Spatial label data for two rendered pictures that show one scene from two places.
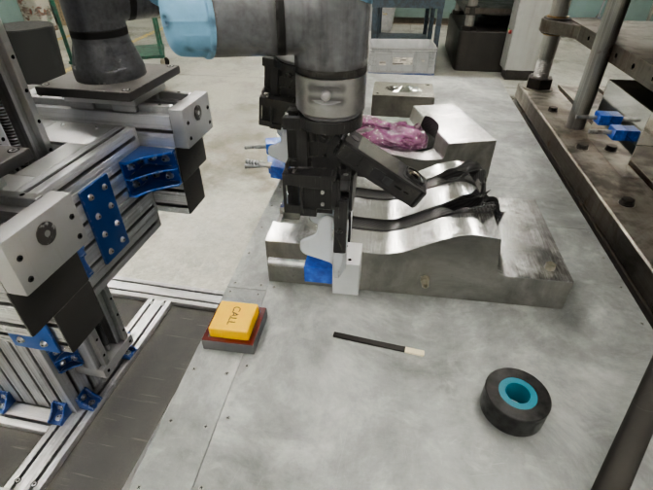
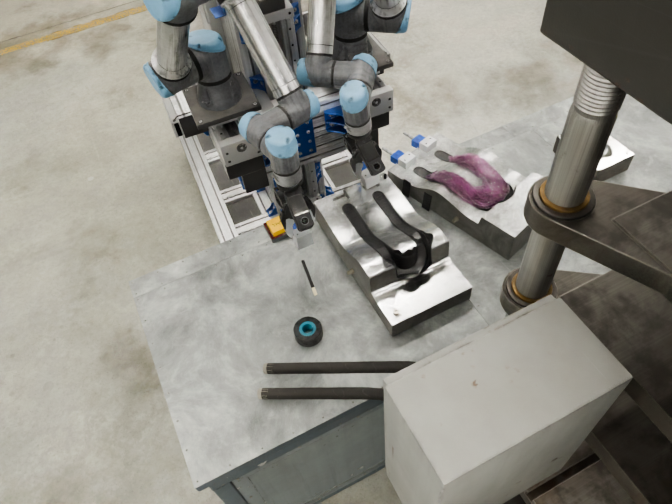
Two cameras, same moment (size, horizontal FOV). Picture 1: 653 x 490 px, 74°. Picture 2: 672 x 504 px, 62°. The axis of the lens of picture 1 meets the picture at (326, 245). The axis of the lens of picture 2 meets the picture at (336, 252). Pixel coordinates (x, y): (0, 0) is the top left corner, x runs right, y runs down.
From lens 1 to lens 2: 1.33 m
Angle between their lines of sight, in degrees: 45
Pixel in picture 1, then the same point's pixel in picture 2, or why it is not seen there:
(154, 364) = not seen: hidden behind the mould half
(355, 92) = (282, 180)
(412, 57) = not seen: outside the picture
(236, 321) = (275, 226)
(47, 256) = (239, 155)
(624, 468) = (290, 366)
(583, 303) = (405, 345)
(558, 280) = (388, 319)
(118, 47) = (350, 48)
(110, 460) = not seen: hidden behind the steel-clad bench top
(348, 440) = (258, 292)
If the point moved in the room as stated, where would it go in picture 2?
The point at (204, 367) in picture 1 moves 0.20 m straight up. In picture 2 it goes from (256, 234) to (243, 191)
